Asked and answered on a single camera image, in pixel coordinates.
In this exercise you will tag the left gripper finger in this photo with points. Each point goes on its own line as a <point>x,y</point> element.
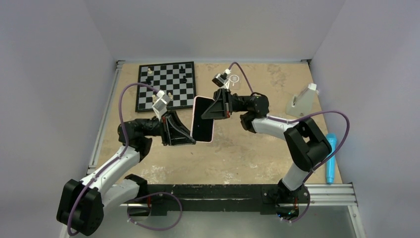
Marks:
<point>180,137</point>
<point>175,126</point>

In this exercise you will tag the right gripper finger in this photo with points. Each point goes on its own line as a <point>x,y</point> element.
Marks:
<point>214,109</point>
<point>219,96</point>

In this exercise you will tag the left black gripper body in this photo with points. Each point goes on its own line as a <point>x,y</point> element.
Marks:
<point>165,130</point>

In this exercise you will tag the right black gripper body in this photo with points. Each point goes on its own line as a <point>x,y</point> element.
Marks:
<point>229,105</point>

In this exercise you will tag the clear phone case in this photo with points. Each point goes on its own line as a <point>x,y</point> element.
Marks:
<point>234,82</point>

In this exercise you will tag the phone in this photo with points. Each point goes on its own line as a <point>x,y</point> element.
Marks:
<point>202,129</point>

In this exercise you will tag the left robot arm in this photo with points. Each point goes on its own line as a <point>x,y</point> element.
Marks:
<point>84,203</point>

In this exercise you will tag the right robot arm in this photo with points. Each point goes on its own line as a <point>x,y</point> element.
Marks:
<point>306,143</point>

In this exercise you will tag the black white chessboard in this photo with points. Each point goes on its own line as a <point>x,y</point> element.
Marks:
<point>166,77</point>

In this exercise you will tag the white metronome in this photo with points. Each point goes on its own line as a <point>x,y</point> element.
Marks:
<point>301,104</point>

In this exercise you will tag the blue cap object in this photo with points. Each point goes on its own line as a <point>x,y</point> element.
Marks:
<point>330,164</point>

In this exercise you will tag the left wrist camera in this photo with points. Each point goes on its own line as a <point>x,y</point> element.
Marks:
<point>160,105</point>

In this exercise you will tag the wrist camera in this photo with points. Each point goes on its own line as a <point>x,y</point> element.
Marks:
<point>160,105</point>
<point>222,79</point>

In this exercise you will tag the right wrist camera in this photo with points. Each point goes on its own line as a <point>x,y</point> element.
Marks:
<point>222,79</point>

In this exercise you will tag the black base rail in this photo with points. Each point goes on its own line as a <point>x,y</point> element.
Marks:
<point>265,199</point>

